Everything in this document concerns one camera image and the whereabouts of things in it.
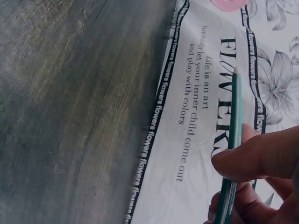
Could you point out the person's right thumb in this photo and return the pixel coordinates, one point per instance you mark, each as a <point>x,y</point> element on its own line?
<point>257,158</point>

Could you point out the person's right fingers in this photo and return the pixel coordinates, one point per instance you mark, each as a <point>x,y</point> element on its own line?
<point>254,205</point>

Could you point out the green pencil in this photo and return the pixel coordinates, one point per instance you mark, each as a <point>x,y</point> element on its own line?
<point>235,105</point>

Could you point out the person's right hand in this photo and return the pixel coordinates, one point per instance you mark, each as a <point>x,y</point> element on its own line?
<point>268,163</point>

